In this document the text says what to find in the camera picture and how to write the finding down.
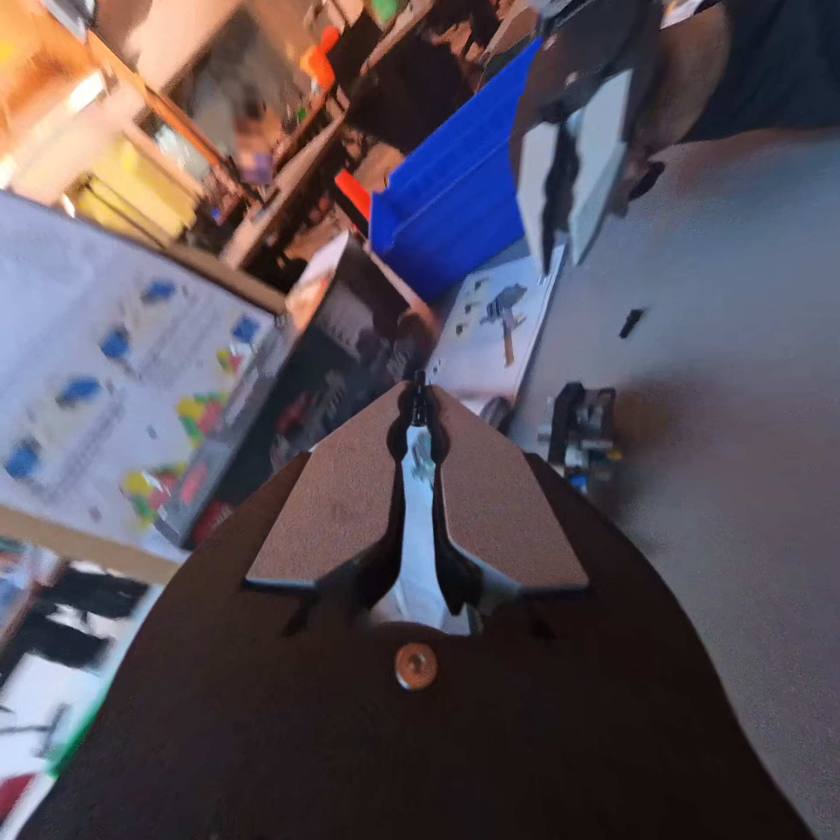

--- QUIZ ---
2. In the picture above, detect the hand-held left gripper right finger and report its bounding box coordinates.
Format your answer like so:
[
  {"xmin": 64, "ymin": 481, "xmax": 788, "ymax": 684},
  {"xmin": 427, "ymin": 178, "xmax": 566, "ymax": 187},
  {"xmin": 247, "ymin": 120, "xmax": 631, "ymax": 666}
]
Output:
[{"xmin": 430, "ymin": 386, "xmax": 589, "ymax": 614}]

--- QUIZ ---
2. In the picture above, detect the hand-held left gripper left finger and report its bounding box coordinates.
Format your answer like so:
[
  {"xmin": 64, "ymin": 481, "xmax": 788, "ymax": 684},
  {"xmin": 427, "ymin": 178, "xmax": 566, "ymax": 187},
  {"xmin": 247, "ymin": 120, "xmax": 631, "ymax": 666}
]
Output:
[{"xmin": 245, "ymin": 382, "xmax": 406, "ymax": 608}]

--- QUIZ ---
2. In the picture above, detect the grey black lego assembly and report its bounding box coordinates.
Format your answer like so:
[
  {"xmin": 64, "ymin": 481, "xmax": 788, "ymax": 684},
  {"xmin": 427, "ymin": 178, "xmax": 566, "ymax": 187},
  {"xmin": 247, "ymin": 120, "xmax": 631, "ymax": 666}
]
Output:
[{"xmin": 538, "ymin": 382, "xmax": 624, "ymax": 493}]

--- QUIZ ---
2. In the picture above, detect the person's right hand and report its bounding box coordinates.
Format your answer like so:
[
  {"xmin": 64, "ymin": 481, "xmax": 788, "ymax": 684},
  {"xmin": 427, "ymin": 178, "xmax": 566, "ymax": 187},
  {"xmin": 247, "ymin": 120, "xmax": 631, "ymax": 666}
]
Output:
[{"xmin": 622, "ymin": 7, "xmax": 733, "ymax": 199}]

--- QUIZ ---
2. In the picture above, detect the orange object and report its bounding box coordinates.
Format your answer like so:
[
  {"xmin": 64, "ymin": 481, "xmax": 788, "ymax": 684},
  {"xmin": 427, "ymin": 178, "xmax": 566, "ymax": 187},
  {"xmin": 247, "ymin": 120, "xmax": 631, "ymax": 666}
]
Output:
[
  {"xmin": 301, "ymin": 26, "xmax": 341, "ymax": 93},
  {"xmin": 335, "ymin": 169, "xmax": 372, "ymax": 231}
]

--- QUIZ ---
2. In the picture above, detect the blue plastic bin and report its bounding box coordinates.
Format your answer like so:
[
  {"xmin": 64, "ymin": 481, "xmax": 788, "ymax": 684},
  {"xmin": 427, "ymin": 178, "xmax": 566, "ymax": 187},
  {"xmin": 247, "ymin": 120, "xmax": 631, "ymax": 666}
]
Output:
[{"xmin": 369, "ymin": 36, "xmax": 546, "ymax": 303}]

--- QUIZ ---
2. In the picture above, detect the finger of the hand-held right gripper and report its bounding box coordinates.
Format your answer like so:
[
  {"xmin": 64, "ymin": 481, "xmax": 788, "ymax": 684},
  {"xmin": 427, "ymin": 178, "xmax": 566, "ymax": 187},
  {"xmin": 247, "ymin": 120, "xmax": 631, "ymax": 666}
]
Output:
[
  {"xmin": 517, "ymin": 120, "xmax": 573, "ymax": 273},
  {"xmin": 566, "ymin": 69, "xmax": 635, "ymax": 265}
]

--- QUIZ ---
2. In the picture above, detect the lego instruction booklet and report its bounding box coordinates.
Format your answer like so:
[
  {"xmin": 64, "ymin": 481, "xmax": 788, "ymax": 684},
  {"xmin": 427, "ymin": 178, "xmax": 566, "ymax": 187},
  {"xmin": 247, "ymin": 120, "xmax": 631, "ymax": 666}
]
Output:
[{"xmin": 427, "ymin": 246, "xmax": 568, "ymax": 421}]

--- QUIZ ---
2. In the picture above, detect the black lego box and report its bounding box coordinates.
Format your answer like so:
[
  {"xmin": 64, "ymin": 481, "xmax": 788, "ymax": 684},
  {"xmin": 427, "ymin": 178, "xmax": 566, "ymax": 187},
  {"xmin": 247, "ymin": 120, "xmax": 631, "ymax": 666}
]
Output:
[{"xmin": 157, "ymin": 230, "xmax": 441, "ymax": 549}]

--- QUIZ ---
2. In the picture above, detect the white board with brick pictures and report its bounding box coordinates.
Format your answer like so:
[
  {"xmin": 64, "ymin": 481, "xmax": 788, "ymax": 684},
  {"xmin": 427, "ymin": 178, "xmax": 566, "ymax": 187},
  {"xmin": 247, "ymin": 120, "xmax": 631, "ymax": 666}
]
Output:
[{"xmin": 0, "ymin": 190, "xmax": 290, "ymax": 585}]

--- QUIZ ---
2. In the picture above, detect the person's right forearm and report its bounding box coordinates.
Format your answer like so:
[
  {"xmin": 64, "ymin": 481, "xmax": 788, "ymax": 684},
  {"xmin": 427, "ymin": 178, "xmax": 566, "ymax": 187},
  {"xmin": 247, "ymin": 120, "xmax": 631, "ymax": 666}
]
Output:
[{"xmin": 682, "ymin": 0, "xmax": 840, "ymax": 142}]

